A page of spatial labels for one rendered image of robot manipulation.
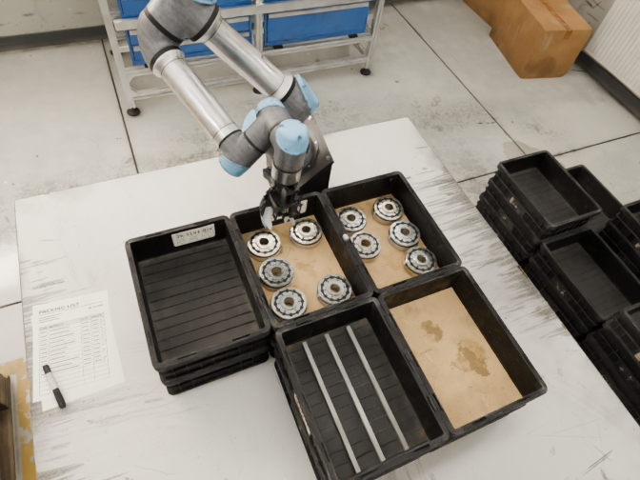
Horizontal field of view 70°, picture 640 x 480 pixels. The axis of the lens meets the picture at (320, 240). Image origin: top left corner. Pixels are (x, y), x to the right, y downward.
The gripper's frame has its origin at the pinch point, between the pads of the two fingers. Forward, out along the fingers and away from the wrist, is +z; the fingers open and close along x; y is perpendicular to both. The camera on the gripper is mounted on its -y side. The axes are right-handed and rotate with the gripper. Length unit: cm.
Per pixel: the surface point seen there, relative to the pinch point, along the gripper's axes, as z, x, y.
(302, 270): 12.8, 6.3, 11.2
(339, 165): 21, 45, -36
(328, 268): 12.1, 14.0, 13.4
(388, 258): 10.2, 33.5, 16.8
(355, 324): 12.7, 13.8, 33.3
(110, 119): 96, -31, -177
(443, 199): 19, 76, -6
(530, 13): 28, 265, -157
